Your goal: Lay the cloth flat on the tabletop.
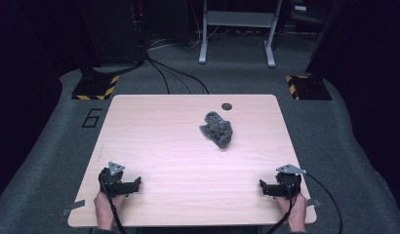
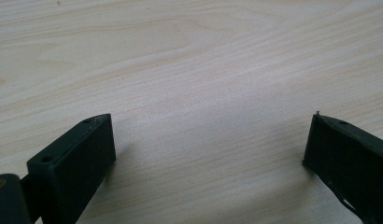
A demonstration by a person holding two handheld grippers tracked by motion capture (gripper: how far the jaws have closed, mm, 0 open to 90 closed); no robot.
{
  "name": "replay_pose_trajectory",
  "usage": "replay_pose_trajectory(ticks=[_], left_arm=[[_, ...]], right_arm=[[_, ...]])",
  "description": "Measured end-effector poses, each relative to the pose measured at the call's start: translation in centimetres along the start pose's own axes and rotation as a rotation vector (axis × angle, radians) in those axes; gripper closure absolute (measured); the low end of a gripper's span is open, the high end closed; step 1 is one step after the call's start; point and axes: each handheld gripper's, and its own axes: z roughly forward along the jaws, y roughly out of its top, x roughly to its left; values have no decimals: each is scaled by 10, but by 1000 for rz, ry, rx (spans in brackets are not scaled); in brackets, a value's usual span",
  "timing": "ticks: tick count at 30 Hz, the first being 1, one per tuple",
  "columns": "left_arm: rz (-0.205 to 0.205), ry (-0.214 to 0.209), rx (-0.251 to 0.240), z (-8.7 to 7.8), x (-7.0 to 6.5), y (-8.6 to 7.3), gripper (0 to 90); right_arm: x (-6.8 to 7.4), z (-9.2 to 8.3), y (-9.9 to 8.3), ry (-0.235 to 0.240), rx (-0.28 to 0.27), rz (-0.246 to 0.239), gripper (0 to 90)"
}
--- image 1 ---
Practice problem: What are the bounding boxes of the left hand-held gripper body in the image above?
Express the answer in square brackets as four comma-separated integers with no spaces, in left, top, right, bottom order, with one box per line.
[98,161,135,198]

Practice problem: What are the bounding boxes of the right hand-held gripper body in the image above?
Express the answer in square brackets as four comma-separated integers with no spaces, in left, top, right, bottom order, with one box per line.
[269,163,308,200]

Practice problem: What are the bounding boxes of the grey towel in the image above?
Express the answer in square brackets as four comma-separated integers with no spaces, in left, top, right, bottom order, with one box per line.
[198,111,234,150]

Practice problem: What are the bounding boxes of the person's left hand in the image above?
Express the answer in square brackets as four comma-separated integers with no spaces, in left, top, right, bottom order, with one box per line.
[93,190,127,225]

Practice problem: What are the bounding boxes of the person's right hand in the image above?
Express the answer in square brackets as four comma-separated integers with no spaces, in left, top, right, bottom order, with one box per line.
[275,192,308,226]

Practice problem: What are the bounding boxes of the black stand base striped edge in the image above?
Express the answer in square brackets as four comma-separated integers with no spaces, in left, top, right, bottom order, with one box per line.
[284,73,333,101]
[71,66,120,101]

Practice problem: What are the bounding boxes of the black cabinet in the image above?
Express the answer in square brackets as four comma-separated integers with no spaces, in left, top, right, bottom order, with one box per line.
[75,0,146,67]

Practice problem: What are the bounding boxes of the left hand-held gripper black cable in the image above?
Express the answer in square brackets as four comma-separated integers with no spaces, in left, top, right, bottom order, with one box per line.
[100,179,128,234]

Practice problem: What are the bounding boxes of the hand-held gripper black cable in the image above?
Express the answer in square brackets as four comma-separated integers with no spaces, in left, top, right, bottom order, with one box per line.
[100,179,128,234]
[265,181,300,234]

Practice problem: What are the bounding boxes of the right hand-held gripper black cable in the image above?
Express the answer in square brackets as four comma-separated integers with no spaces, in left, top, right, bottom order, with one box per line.
[265,181,300,234]

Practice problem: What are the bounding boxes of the black cable beside table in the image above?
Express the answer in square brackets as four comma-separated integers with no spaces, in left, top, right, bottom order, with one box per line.
[303,172,344,234]

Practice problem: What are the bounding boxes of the black floor cable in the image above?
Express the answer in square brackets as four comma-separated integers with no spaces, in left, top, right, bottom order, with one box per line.
[144,56,211,96]
[145,58,172,96]

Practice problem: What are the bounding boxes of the white floor cables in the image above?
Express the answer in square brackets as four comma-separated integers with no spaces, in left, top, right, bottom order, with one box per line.
[147,23,221,53]

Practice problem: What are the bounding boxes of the white metal desk frame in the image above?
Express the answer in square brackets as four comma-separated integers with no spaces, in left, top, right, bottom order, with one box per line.
[198,0,284,68]

